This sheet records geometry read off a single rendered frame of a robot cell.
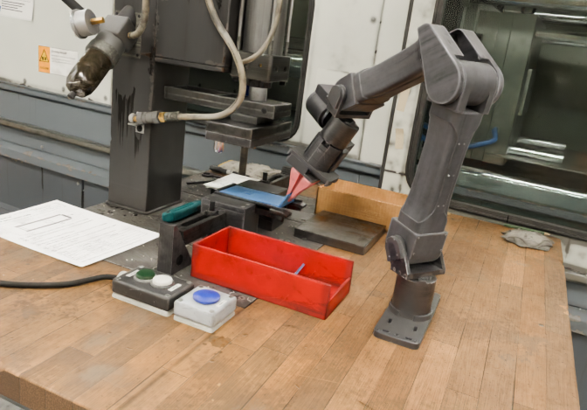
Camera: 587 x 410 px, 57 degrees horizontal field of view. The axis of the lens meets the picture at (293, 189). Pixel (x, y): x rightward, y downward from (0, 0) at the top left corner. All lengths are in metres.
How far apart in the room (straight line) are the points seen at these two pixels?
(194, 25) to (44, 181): 1.59
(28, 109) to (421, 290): 2.04
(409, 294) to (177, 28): 0.67
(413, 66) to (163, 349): 0.54
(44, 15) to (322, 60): 1.25
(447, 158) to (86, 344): 0.56
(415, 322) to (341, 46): 1.02
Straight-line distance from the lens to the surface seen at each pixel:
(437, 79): 0.80
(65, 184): 2.49
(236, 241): 1.03
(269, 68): 1.06
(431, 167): 0.83
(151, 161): 1.22
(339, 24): 1.72
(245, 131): 1.02
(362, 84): 0.95
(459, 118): 0.80
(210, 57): 1.10
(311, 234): 1.17
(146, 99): 1.19
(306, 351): 0.79
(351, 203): 1.31
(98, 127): 2.29
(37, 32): 2.56
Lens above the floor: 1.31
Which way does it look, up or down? 16 degrees down
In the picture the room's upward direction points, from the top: 7 degrees clockwise
